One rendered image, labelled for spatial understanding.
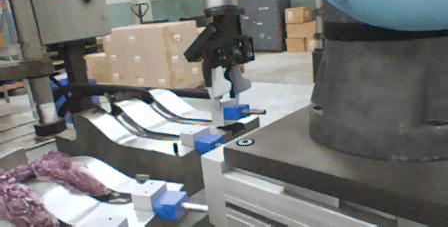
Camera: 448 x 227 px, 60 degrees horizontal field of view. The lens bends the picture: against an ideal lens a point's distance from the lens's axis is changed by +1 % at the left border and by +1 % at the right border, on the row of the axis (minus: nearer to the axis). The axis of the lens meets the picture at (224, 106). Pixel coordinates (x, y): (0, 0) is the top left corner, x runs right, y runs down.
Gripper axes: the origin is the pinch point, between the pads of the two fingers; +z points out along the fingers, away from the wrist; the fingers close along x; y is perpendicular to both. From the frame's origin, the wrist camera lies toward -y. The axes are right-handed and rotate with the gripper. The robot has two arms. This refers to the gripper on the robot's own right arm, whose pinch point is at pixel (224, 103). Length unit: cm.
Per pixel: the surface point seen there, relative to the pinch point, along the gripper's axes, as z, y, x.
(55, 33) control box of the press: -29, -80, 4
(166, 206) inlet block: 13.1, 9.7, -27.5
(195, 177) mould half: 13.1, 1.6, -13.2
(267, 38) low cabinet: -75, -383, 587
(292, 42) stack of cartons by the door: -60, -336, 600
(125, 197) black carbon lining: 12.9, -1.5, -27.3
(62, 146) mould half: 7.1, -44.5, -16.6
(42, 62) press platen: -18, -67, -8
